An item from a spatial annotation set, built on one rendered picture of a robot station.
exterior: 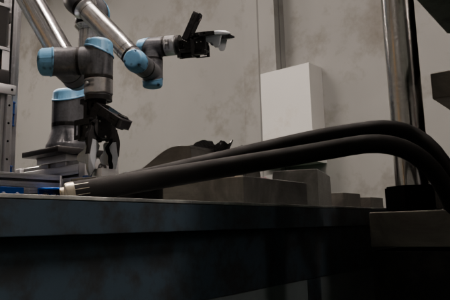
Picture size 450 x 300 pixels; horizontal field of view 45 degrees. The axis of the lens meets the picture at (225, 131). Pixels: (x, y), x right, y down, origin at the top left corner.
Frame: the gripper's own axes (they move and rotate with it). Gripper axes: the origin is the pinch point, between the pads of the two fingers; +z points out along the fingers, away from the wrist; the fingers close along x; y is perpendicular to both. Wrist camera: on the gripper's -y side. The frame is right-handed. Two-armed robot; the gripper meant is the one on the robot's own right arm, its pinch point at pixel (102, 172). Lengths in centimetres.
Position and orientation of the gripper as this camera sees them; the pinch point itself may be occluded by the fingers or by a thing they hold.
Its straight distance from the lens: 140.1
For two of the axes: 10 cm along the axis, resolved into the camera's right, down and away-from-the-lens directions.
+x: -5.8, -1.3, -8.0
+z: 0.3, 9.8, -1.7
